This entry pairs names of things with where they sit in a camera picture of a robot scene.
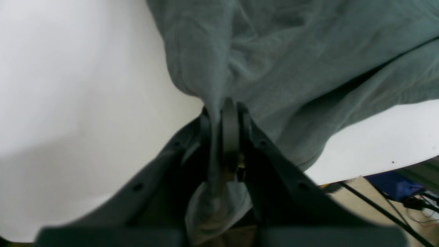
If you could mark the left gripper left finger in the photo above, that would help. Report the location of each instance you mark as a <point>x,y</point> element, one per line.
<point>148,211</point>

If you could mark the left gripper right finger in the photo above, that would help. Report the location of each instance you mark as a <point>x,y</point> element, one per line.
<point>290,210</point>

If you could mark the dark grey T-shirt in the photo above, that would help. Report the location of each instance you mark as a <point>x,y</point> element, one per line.
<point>304,69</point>

